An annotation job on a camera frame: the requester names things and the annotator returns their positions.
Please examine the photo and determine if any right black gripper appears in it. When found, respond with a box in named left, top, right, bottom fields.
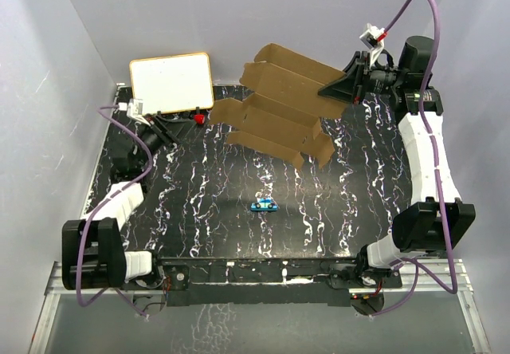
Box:
left=319, top=51, right=406, bottom=106

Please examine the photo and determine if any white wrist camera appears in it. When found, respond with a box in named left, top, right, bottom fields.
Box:
left=122, top=98, right=148, bottom=124
left=359, top=23, right=386, bottom=67

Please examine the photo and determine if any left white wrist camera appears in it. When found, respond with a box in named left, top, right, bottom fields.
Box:
left=122, top=98, right=148, bottom=124

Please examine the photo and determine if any blue toy car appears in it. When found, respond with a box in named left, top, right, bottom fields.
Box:
left=250, top=198, right=279, bottom=212

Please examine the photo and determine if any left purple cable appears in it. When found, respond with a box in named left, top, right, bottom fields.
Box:
left=75, top=104, right=168, bottom=319

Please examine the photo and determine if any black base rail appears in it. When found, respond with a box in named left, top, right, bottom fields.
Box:
left=107, top=256, right=399, bottom=307

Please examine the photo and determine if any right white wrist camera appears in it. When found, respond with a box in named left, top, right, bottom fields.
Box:
left=359, top=23, right=386, bottom=67

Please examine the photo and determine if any brown cardboard box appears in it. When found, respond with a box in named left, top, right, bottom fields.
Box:
left=209, top=43, right=347, bottom=169

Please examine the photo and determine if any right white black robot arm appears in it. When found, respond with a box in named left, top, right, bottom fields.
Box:
left=318, top=34, right=476, bottom=288

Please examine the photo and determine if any red black stamp toy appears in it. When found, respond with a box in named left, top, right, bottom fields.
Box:
left=194, top=107, right=206, bottom=126

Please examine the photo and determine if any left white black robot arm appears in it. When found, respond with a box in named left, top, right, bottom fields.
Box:
left=61, top=114, right=193, bottom=290

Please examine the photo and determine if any white board orange frame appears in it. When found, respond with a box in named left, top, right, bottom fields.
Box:
left=129, top=53, right=214, bottom=116

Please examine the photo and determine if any aluminium frame rail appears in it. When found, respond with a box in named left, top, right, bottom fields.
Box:
left=29, top=259, right=491, bottom=353

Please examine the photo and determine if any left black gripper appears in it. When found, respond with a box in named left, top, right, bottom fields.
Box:
left=135, top=115, right=196, bottom=170

